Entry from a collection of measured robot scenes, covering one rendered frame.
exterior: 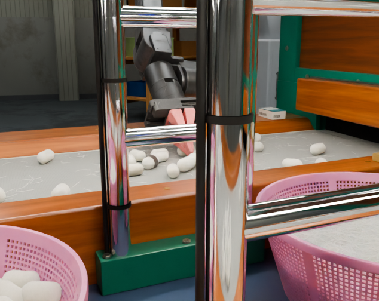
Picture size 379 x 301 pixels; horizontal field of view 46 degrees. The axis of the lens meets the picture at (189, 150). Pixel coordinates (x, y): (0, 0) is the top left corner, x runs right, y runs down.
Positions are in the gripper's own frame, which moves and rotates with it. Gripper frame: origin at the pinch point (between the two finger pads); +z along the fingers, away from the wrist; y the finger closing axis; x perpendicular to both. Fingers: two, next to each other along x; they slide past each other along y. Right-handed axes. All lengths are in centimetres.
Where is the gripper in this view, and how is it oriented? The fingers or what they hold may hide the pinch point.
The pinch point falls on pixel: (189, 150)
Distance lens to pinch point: 75.0
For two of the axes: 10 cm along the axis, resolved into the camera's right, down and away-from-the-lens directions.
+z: 3.1, 7.7, -5.6
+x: -2.4, 6.3, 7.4
